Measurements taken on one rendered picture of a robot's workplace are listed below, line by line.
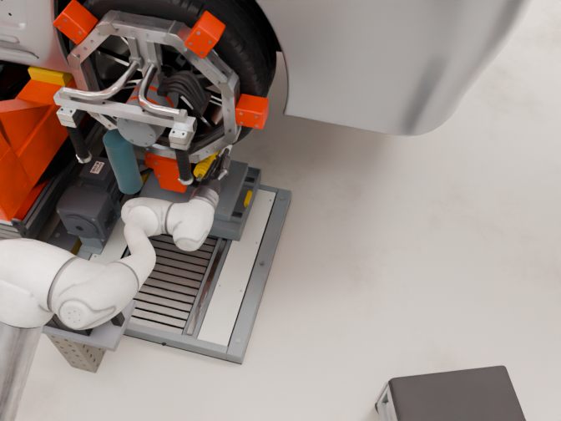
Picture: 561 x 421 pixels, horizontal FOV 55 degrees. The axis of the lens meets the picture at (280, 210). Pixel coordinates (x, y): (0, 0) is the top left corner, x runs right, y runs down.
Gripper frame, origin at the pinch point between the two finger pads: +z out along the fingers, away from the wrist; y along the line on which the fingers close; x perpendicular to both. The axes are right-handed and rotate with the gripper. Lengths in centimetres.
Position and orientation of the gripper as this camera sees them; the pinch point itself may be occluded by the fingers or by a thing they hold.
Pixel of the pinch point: (225, 149)
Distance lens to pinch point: 191.9
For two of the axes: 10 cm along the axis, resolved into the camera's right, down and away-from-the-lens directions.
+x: -6.7, -5.7, -4.8
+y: 7.1, -2.7, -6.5
